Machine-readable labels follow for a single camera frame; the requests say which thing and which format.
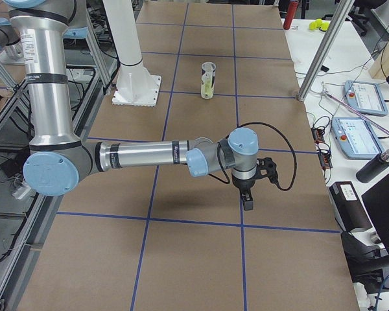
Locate black power adapter box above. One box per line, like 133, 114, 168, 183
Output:
329, 181, 372, 233

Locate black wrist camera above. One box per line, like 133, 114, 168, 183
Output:
254, 157, 278, 184

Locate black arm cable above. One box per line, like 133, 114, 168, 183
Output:
210, 121, 299, 191

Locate blue teach pendant far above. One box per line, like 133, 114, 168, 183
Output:
344, 80, 388, 117

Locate neighbouring robot arm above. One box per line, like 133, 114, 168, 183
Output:
0, 17, 23, 60

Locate blue teach pendant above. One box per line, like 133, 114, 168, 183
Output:
331, 117, 384, 160
344, 80, 388, 117

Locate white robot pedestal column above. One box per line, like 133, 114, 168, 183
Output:
103, 0, 149, 79

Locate blue teach pendant near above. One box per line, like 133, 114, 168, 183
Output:
331, 117, 384, 160

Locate grey usb hub right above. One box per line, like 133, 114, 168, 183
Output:
317, 149, 333, 170

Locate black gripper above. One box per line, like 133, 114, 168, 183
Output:
231, 175, 255, 211

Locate black water bottle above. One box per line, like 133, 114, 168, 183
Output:
356, 149, 389, 183

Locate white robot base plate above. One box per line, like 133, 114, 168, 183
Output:
112, 73, 161, 107

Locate black monitor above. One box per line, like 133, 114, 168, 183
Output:
362, 174, 389, 250

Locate grey usb hub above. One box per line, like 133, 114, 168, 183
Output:
317, 149, 333, 170
311, 126, 325, 144

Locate spare tennis balls on desk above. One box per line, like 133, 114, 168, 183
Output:
309, 19, 330, 32

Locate grey usb hub left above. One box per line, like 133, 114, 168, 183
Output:
311, 126, 325, 144

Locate aluminium frame post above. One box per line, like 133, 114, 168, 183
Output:
296, 0, 355, 102

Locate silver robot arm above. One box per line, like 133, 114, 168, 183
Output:
7, 1, 258, 211

